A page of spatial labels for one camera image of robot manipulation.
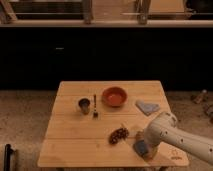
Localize wooden gripper finger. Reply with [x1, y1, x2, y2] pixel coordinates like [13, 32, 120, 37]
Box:
[144, 147, 158, 160]

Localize blue sponge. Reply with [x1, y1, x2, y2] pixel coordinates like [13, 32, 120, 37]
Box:
[133, 140, 149, 157]

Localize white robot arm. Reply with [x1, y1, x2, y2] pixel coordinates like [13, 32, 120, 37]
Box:
[144, 112, 213, 165]

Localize red bowl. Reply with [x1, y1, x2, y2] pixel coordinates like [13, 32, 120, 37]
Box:
[101, 87, 127, 107]

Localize bunch of dark grapes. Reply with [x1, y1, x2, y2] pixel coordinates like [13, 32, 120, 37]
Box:
[108, 127, 129, 145]

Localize grey folded cloth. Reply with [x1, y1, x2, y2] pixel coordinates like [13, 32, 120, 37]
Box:
[135, 100, 160, 116]

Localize wooden folding table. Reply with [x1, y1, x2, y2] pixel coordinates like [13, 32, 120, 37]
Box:
[38, 81, 189, 168]

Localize dark metal cup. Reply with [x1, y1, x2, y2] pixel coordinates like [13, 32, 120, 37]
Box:
[78, 98, 90, 115]

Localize black object on floor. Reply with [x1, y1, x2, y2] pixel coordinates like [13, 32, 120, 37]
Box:
[3, 144, 15, 171]

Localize wooden shelf rail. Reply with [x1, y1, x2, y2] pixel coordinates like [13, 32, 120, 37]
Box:
[0, 0, 213, 29]

